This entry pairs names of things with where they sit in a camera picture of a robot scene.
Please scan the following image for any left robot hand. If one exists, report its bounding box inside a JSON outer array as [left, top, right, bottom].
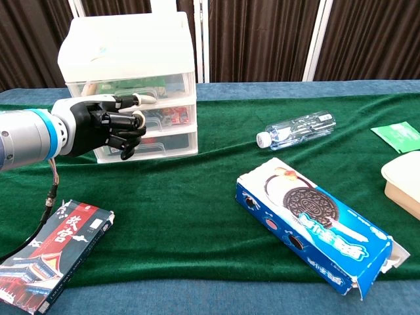
[[51, 93, 158, 161]]

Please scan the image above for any clear drawer with green packets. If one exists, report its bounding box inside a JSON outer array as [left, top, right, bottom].
[[66, 72, 197, 100]]

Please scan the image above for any clear drawer with red snacks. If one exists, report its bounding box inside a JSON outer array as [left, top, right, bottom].
[[140, 97, 198, 133]]

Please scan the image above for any white plastic drawer unit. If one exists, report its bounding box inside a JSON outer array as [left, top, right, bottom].
[[57, 11, 200, 164]]

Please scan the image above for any clear drawer with black item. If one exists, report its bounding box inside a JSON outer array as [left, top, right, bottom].
[[93, 130, 199, 162]]

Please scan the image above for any black flat item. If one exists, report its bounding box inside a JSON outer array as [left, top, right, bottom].
[[140, 133, 192, 154]]

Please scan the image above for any red snack packet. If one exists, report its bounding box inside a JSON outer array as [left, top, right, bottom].
[[159, 106, 191, 125]]

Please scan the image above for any green velvet cloth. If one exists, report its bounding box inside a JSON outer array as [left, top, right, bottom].
[[0, 93, 420, 289]]

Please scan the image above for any black red palace box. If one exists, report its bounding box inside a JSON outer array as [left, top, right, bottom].
[[0, 199, 116, 315]]

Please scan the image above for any blue tablecloth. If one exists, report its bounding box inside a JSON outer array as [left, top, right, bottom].
[[0, 79, 420, 315]]

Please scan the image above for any clear plastic water bottle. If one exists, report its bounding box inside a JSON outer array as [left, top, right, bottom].
[[255, 110, 337, 151]]

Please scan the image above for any blue Oreo cookie box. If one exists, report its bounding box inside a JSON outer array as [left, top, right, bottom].
[[235, 157, 411, 301]]

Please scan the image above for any green flat packet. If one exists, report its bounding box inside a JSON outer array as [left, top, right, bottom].
[[370, 121, 420, 154]]

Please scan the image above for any cream lidded container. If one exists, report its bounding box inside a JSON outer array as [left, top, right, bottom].
[[380, 151, 420, 221]]

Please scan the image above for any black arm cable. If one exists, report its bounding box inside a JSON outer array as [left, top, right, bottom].
[[0, 156, 60, 261]]

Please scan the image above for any white frame post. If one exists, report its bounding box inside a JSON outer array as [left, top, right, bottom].
[[68, 0, 87, 19], [301, 0, 334, 82], [147, 0, 177, 14], [192, 0, 211, 83]]

